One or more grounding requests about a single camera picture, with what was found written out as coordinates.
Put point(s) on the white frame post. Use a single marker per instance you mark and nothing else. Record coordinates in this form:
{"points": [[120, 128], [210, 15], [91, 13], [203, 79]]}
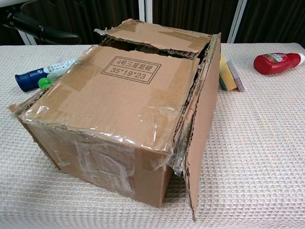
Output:
{"points": [[145, 9], [236, 21], [28, 39]]}

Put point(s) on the bottle with green cap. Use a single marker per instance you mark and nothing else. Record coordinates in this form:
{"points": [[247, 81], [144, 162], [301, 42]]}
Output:
{"points": [[44, 82]]}

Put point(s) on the white waffle tablecloth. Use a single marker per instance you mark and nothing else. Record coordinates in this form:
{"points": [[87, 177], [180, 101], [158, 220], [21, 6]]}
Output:
{"points": [[250, 143]]}

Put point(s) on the red ketchup bottle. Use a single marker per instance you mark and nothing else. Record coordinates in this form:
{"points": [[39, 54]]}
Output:
{"points": [[274, 63]]}

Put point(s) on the yellow and green sponge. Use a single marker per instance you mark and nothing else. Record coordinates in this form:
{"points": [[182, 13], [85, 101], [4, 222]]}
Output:
{"points": [[226, 74]]}

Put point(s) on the taped brown cardboard box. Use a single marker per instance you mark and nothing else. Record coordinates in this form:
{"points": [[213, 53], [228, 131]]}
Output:
{"points": [[107, 95]]}

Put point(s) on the white tube with blue cap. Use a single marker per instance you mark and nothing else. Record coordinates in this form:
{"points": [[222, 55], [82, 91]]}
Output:
{"points": [[26, 80]]}

